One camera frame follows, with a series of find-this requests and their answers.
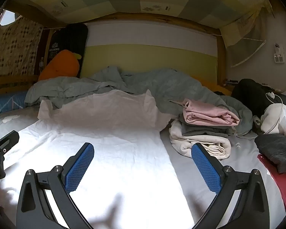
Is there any brown patterned curtain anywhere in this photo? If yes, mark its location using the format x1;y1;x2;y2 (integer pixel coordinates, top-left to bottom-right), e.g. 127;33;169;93
0;17;44;78

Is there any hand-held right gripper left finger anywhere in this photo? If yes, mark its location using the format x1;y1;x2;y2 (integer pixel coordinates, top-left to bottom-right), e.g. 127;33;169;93
16;143;96;229

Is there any dark grey cloth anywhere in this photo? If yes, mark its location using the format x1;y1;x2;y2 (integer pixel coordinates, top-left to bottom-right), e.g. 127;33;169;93
255;134;286;174

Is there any grey-green duvet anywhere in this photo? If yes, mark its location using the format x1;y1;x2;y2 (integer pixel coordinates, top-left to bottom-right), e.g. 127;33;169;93
24;66;253;134

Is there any black board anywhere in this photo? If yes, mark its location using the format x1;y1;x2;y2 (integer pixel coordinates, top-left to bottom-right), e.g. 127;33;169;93
46;23;88;78

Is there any white wall power socket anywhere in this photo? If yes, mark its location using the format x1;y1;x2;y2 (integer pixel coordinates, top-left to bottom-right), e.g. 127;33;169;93
273;43;285;63

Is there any white cable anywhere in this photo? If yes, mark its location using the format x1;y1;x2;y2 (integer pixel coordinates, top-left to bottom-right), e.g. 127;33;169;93
262;92;284;134

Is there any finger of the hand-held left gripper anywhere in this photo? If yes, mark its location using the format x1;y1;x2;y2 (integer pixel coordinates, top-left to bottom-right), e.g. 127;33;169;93
0;130;20;159

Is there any red cloth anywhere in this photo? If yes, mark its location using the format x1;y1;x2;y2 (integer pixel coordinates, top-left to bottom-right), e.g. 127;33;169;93
257;154;286;211

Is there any orange carrot plush pillow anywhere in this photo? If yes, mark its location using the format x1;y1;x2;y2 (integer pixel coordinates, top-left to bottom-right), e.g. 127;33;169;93
38;50;83;81

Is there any light grey bed sheet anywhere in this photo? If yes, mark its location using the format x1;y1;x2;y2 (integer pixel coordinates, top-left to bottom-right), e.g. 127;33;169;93
0;111;286;229

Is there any black clothing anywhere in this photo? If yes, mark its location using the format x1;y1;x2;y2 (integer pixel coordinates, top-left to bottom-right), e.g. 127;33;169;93
231;79;286;117

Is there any white shirt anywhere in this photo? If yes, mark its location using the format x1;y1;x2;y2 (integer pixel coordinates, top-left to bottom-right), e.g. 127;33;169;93
0;89;196;229

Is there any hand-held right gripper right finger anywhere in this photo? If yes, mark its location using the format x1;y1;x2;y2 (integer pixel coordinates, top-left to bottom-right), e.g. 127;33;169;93
191;143;270;229

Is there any blue patterned mat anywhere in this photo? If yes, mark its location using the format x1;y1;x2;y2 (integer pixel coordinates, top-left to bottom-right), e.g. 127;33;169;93
0;93;29;116

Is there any wooden bed frame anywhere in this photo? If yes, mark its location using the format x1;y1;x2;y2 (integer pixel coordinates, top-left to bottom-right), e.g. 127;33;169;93
0;12;229;91

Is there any folded grey garment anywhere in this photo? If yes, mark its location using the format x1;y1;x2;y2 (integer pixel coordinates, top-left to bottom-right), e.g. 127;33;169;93
179;119;236;137

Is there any white jacket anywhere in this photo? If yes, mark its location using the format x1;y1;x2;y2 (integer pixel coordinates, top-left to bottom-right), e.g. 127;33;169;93
261;104;286;144

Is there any folded cream garment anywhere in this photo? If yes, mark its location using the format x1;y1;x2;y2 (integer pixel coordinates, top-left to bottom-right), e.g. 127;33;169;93
169;119;231;160

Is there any folded pink garment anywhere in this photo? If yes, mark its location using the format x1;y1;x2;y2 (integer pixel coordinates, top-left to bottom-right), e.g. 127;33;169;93
183;98;240;127

